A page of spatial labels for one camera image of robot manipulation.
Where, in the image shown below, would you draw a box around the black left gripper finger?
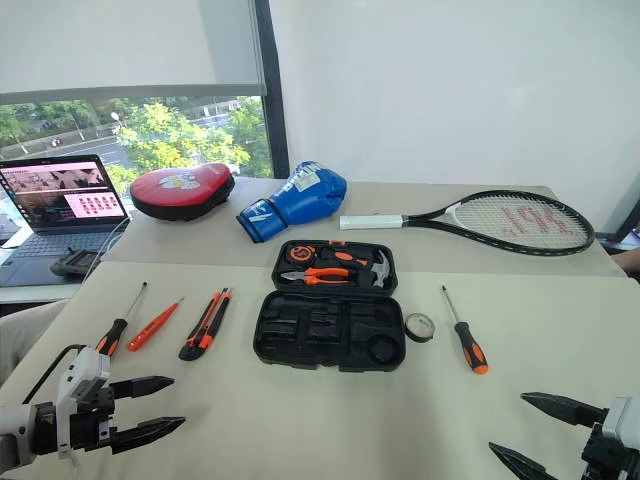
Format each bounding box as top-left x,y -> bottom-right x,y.
110,375 -> 176,400
110,416 -> 187,456

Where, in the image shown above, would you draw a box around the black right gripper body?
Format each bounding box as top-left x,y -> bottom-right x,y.
580,421 -> 640,480

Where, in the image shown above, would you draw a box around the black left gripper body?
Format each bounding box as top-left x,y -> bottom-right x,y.
69,385 -> 119,452

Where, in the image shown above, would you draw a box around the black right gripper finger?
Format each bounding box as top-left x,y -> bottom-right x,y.
519,391 -> 609,428
488,441 -> 559,480

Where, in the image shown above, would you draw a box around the orange test pen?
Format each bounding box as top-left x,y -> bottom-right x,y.
125,296 -> 186,353

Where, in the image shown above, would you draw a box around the long thin shaft screwdriver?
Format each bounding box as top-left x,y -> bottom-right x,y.
94,281 -> 149,358

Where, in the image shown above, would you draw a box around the orange black utility knife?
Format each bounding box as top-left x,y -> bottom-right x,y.
177,287 -> 234,362

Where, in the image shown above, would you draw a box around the orange black handle screwdriver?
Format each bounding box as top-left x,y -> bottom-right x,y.
440,284 -> 490,376

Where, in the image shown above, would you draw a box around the black tool kit case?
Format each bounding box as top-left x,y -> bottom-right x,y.
252,239 -> 408,374

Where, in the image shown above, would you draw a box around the black electrical tape roll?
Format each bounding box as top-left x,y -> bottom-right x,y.
404,312 -> 436,345

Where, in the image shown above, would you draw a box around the beige upholstered chair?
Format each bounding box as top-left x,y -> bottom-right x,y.
0,297 -> 72,387

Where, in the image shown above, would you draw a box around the black handheld controller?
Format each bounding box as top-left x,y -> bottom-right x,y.
49,247 -> 104,278

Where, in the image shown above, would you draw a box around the beige table cloth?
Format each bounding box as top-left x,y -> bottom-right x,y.
0,261 -> 640,480

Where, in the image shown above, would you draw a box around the red punch mitt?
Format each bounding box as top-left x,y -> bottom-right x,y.
129,162 -> 236,223

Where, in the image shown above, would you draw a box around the open laptop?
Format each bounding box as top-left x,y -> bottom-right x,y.
0,153 -> 133,288

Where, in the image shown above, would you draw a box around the steel claw hammer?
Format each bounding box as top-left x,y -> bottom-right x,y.
356,249 -> 397,292

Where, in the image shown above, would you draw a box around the blue boxing glove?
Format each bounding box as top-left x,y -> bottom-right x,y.
235,160 -> 348,245

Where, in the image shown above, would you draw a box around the black white tennis racket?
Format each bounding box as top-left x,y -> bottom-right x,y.
338,189 -> 597,258

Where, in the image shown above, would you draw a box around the black window pillar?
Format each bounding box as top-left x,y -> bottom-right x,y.
254,0 -> 292,180

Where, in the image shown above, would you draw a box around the white roller blind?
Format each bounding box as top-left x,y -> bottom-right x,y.
0,0 -> 268,107

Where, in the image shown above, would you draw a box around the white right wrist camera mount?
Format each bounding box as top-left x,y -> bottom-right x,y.
601,395 -> 640,452

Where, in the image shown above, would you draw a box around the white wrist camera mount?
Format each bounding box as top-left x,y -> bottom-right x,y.
55,346 -> 112,460
601,395 -> 640,452

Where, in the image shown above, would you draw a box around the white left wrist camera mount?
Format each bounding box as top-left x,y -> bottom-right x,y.
55,346 -> 112,460

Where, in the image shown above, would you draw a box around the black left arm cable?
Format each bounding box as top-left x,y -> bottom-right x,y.
21,343 -> 89,406

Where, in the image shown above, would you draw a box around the white charging cable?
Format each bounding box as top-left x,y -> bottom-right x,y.
81,213 -> 133,287

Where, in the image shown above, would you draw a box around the orange handled pliers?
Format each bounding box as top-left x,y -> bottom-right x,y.
279,266 -> 358,288

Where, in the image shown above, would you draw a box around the orange black handle tool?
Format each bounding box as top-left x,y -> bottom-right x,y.
319,246 -> 372,272

